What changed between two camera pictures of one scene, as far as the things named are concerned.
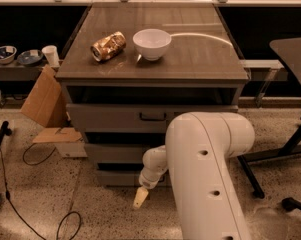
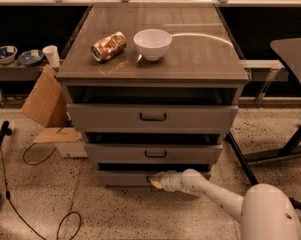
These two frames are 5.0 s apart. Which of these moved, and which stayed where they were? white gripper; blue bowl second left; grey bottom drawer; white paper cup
Moved: white gripper
Stayed: blue bowl second left; white paper cup; grey bottom drawer
